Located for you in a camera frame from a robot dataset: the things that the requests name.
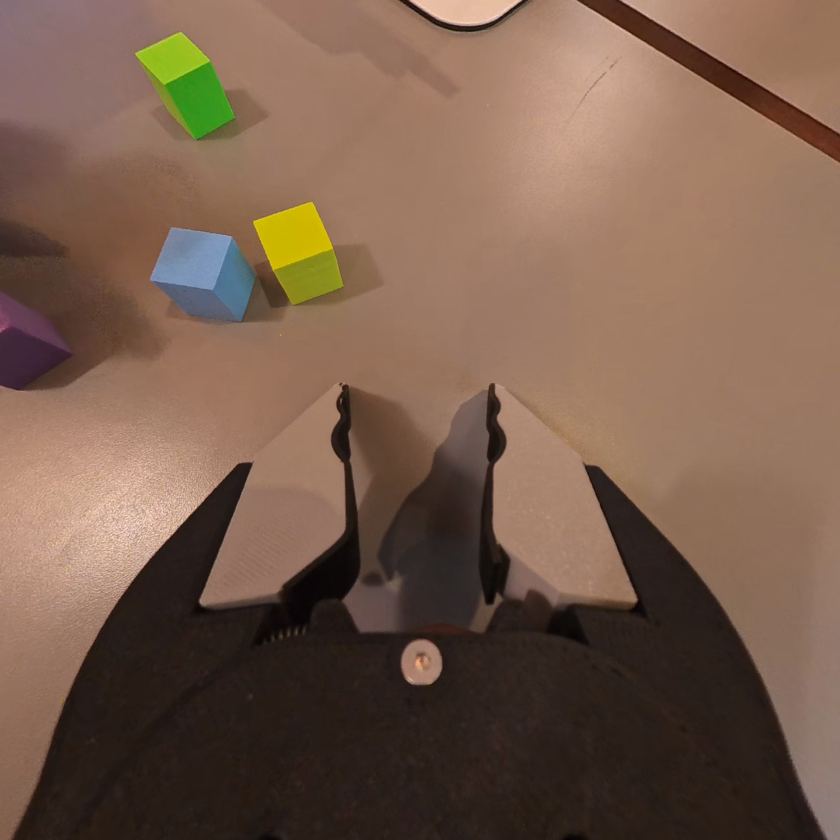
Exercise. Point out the green foam cube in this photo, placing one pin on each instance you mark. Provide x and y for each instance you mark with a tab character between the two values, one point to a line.
187	85

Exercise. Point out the light blue foam cube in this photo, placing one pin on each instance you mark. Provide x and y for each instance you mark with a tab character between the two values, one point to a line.
197	269

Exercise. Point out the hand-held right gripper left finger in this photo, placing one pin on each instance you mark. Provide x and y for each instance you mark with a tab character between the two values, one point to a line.
282	525

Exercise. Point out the white document stand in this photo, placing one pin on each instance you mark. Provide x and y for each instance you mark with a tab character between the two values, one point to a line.
466	12

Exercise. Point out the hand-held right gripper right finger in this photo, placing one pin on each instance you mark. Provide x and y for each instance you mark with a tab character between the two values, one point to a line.
558	525

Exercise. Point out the purple foam cube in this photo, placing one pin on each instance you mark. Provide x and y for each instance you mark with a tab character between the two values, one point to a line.
26	348

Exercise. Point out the yellow foam cube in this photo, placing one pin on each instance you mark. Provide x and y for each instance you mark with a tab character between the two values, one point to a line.
295	249

